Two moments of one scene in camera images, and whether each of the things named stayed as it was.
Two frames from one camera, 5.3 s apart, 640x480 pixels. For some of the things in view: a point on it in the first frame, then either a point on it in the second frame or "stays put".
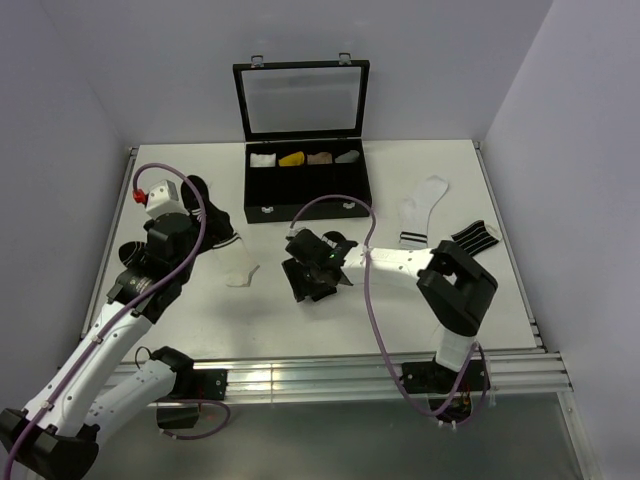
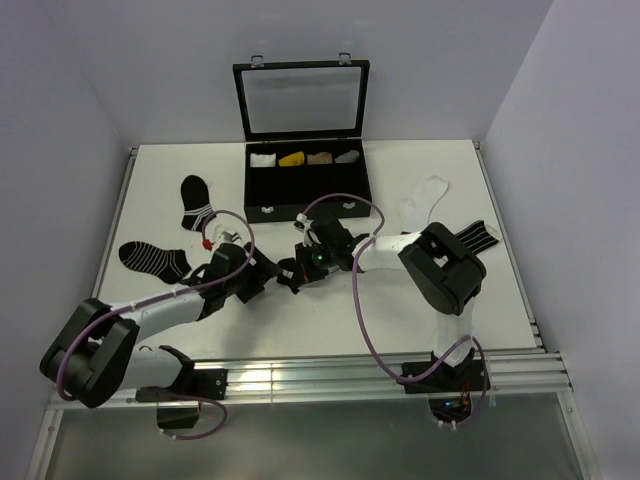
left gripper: x=216 y=231 -> x=260 y=272
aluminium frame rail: x=510 y=373 stays put
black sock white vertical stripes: x=477 y=237 stays put
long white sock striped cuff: x=414 y=215 stays put
